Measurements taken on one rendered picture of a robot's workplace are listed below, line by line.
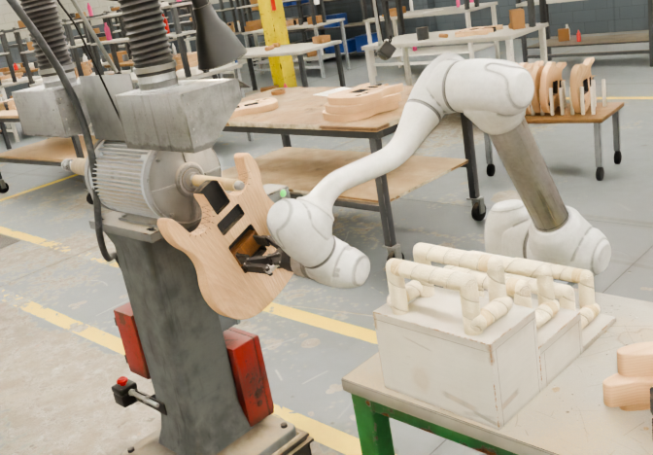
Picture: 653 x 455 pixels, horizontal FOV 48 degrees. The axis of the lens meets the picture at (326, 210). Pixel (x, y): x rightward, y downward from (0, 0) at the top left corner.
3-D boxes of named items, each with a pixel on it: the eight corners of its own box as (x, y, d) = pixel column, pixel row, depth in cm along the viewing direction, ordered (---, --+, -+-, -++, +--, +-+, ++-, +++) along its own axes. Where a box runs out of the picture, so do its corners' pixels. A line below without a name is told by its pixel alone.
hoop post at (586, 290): (577, 318, 160) (574, 278, 157) (584, 311, 162) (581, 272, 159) (591, 321, 158) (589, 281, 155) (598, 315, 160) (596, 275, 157)
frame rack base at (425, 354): (383, 389, 149) (370, 312, 143) (428, 354, 158) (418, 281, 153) (500, 432, 129) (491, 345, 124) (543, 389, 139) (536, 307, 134)
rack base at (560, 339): (428, 356, 158) (422, 317, 155) (470, 323, 169) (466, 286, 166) (543, 391, 139) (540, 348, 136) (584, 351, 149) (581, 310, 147)
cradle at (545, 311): (518, 333, 141) (517, 318, 140) (548, 308, 149) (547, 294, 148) (534, 337, 139) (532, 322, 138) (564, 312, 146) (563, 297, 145)
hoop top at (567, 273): (507, 272, 169) (506, 259, 168) (514, 266, 172) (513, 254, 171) (589, 288, 155) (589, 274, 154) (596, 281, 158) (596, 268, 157)
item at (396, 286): (389, 313, 142) (382, 268, 139) (398, 306, 144) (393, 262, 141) (401, 316, 140) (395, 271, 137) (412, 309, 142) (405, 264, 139)
